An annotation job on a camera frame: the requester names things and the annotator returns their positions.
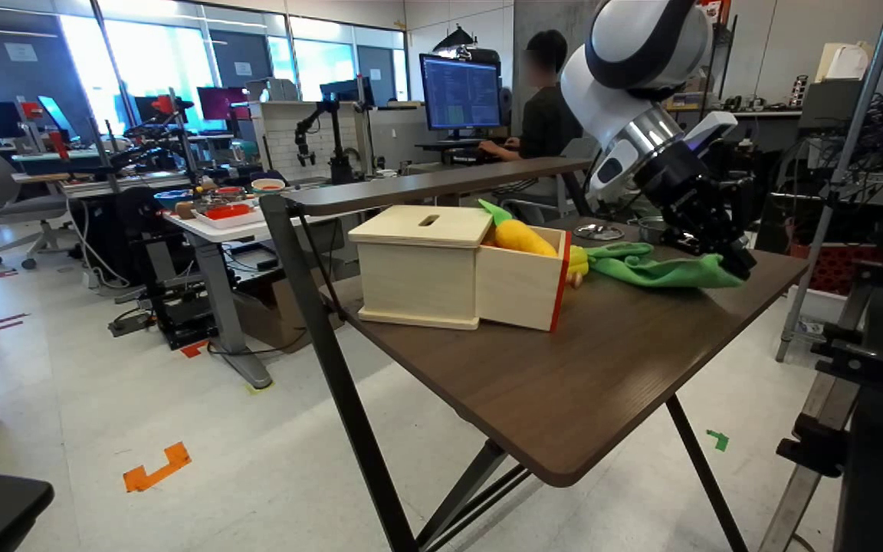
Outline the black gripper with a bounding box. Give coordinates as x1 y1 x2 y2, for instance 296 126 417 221
630 129 762 281

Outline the green microfibre cloth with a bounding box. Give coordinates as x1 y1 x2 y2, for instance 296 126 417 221
582 238 747 294

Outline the red crate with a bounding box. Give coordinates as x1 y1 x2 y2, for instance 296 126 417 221
806 242 863 297

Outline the round steel pot lid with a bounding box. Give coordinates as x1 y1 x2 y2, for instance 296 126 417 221
572 217 618 238

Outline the grey metal tripod pole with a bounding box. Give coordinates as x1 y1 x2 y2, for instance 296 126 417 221
776 0 883 364

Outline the metal shelf rack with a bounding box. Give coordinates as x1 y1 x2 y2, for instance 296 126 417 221
694 0 741 116

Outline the person in dark shirt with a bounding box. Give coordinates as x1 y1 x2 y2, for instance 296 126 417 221
478 26 584 164

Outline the white box on shelf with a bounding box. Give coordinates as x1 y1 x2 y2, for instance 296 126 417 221
812 40 872 86

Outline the computer monitor with blue screen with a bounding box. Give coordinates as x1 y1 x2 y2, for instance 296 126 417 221
417 53 507 138

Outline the cream wooden box with slot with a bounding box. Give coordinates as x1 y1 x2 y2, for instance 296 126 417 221
347 203 496 335

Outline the brown cardboard box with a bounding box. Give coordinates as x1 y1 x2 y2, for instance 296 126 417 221
236 272 312 352

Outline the red tray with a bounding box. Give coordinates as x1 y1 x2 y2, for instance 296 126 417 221
200 198 261 222

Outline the white desk with grey legs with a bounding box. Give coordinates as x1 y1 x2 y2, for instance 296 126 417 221
160 197 307 391

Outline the orange floor tape marker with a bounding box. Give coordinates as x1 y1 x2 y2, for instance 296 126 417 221
119 438 195 496

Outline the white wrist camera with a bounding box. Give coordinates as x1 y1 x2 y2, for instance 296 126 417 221
681 106 741 154

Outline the black metal table frame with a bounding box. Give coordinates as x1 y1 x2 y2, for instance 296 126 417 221
258 154 751 552

